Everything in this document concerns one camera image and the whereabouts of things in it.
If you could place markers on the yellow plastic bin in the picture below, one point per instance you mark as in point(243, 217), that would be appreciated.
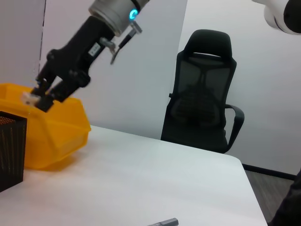
point(61, 127)

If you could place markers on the black office chair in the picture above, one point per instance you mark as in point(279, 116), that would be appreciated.
point(202, 113)

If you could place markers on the black mesh pen holder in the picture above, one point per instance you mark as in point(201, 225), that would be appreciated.
point(11, 150)

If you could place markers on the grey marker pen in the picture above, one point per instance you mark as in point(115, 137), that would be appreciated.
point(168, 221)

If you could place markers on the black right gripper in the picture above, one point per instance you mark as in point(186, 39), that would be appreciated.
point(80, 56)

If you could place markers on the black robot body part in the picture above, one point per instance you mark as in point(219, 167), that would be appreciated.
point(289, 202)

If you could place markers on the beige eraser with barcode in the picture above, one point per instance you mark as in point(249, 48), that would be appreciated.
point(29, 99)

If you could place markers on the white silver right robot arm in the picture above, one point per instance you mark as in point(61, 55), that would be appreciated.
point(110, 11)

